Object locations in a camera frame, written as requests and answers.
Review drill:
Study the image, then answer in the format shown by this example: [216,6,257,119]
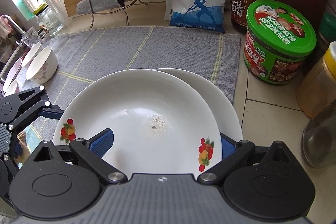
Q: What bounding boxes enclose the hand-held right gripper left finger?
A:
[31,128,127,186]

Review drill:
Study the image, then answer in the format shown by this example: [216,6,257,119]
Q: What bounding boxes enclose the dark jar green cap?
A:
[302,12,336,76]

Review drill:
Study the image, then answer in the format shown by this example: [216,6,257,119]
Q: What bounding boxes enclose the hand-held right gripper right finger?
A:
[197,134,292,186]

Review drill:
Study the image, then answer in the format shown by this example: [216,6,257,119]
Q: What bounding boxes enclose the green dish soap bottle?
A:
[14,0,34,21]

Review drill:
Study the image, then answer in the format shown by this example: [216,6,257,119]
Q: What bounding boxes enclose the white plate with food residue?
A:
[52,70,222,180]

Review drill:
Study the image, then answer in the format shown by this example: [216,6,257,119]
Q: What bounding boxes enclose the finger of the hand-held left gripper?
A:
[1,142,27,174]
[9,86,63,130]

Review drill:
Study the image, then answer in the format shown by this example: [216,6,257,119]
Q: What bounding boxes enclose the white plate fruit print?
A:
[152,68,243,159]

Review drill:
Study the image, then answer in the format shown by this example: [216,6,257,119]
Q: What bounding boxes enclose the grey green checked mat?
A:
[16,25,241,161]

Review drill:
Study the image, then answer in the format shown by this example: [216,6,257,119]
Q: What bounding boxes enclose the green lid sauce jar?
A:
[243,0,317,85]

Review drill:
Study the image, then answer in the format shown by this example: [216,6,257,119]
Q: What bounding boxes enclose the amber jar yellow lid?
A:
[297,42,336,119]

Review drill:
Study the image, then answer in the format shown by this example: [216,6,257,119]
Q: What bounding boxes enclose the clear glass mug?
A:
[20,27,42,50]

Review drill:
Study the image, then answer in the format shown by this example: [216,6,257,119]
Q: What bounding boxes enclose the glass jar black lid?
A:
[33,2,63,35]

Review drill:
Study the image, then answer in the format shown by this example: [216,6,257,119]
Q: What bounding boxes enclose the white bowl pink flowers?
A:
[25,46,58,83]
[3,58,23,95]
[21,42,44,68]

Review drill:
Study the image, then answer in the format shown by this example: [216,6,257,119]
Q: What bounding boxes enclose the metal faucet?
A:
[0,15,27,42]

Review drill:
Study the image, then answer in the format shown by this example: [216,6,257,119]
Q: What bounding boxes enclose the glass oil bottle red cap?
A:
[302,101,336,169]

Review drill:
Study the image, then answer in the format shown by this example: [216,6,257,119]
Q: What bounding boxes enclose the tall clear plastic roll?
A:
[50,0,72,28]

